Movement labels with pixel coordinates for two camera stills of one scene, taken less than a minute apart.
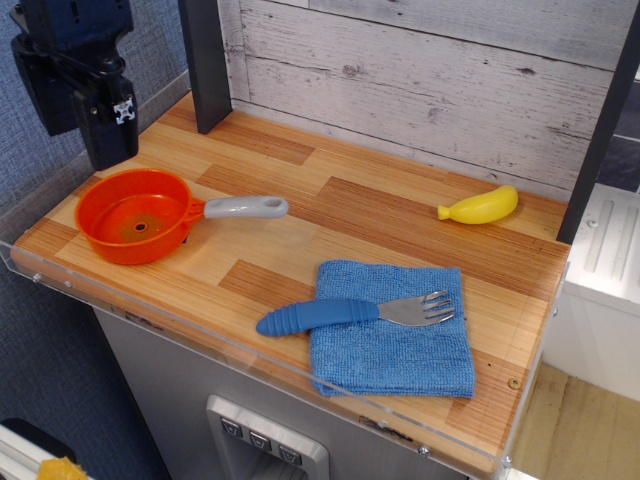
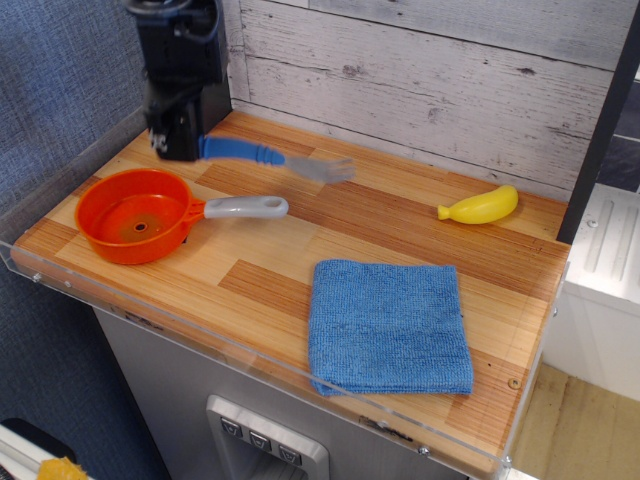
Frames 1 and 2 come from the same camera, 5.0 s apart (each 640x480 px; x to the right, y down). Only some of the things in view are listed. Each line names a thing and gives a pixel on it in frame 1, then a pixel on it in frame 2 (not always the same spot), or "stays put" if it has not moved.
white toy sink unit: x=594 y=335 stays put
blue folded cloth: x=378 y=358 stays put
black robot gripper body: x=85 y=32 → x=183 y=47
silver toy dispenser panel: x=254 y=446 stays put
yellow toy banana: x=483 y=208 stays put
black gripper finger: x=50 y=80 → x=161 y=124
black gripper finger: x=109 y=112 → x=180 y=137
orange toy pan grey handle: x=140 y=215 stays put
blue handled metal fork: x=420 y=311 → x=331 y=170
